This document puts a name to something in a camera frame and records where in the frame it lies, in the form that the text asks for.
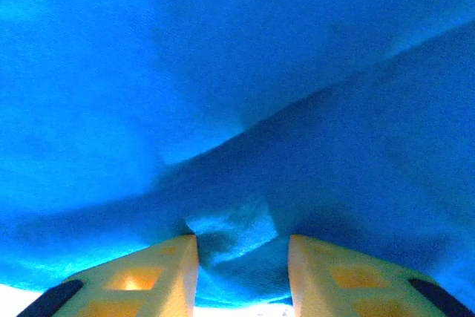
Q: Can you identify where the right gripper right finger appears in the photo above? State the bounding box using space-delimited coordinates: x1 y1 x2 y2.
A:
288 234 475 317

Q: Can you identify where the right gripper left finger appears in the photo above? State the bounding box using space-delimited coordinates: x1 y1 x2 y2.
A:
16 234 200 317

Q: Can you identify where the blue t-shirt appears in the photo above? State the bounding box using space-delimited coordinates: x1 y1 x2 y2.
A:
0 0 475 309

